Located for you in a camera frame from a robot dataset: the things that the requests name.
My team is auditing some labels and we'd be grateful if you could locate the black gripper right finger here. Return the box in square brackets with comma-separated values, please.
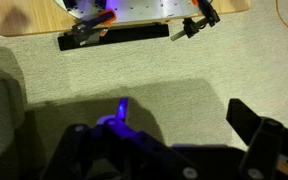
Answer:
[225, 98, 288, 180]

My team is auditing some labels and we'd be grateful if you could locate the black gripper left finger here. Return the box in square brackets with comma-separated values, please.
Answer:
[42, 97, 198, 180]

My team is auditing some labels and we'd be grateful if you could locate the long black bar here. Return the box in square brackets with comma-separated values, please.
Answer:
[57, 23, 170, 52]

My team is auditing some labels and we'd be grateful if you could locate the black orange bar clamp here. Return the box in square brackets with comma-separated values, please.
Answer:
[71, 9, 117, 45]
[169, 0, 222, 42]

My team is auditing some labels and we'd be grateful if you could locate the grey fabric sofa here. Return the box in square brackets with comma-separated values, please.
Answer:
[0, 77, 27, 163]

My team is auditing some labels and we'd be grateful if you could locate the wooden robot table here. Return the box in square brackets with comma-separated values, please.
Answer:
[0, 0, 252, 37]

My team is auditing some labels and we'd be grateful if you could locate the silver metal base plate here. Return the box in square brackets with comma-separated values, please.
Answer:
[53, 0, 202, 25]

